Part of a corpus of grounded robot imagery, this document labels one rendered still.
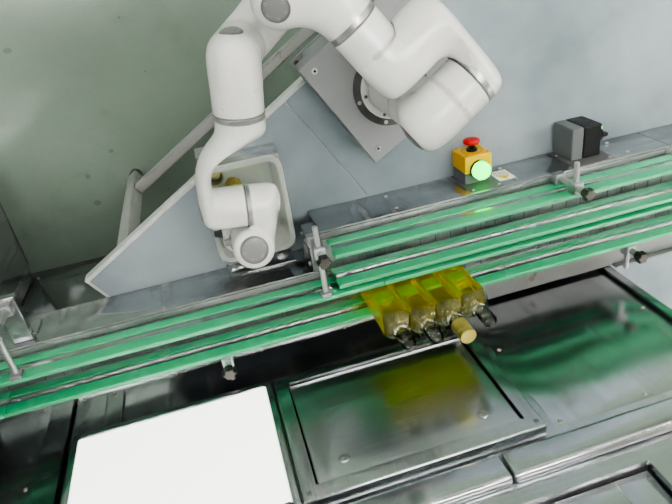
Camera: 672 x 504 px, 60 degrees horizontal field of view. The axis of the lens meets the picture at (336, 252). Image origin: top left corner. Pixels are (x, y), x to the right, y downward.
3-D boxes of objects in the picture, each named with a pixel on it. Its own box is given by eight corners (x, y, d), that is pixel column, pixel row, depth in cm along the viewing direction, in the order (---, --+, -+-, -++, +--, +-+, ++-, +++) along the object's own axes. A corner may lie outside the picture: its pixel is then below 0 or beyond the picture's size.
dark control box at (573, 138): (551, 151, 148) (571, 161, 141) (552, 121, 144) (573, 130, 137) (579, 144, 150) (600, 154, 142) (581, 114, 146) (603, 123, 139)
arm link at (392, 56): (329, 44, 92) (402, -35, 89) (425, 146, 101) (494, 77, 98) (338, 49, 83) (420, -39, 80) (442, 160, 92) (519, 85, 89)
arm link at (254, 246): (225, 188, 98) (280, 182, 100) (223, 183, 109) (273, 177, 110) (236, 273, 102) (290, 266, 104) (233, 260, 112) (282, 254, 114)
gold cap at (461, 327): (450, 333, 118) (460, 345, 114) (451, 319, 116) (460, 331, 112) (466, 329, 119) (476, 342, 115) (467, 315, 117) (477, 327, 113)
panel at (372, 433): (76, 445, 123) (49, 599, 94) (71, 436, 122) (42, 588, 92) (465, 333, 138) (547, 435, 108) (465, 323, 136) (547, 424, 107)
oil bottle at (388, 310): (358, 292, 137) (389, 345, 118) (356, 272, 134) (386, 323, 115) (381, 287, 138) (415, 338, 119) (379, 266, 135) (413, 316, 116)
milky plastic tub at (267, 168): (218, 248, 136) (222, 265, 128) (194, 158, 125) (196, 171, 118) (290, 231, 139) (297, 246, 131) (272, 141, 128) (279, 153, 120)
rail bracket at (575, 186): (547, 182, 137) (582, 203, 126) (548, 153, 133) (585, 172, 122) (562, 179, 138) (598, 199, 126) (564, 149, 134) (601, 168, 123)
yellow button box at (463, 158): (452, 175, 144) (465, 185, 138) (450, 146, 140) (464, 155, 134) (477, 169, 145) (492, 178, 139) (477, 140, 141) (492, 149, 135)
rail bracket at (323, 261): (312, 280, 131) (325, 310, 120) (300, 214, 123) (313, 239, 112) (325, 277, 132) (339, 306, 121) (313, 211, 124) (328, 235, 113)
